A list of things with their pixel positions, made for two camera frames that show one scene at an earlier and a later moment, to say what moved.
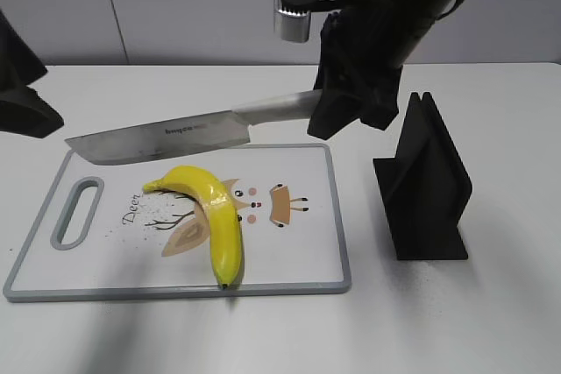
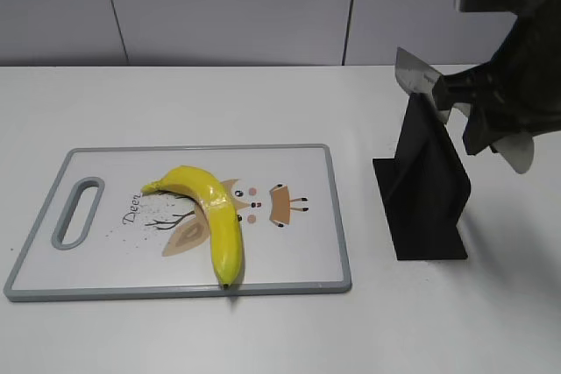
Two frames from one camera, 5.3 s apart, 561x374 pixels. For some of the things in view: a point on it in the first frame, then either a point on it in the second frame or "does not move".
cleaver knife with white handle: (184, 134) -> (417, 78)
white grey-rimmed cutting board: (102, 236) does not move
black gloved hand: (359, 72) -> (515, 92)
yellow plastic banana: (226, 246) does not move
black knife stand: (425, 187) does not move
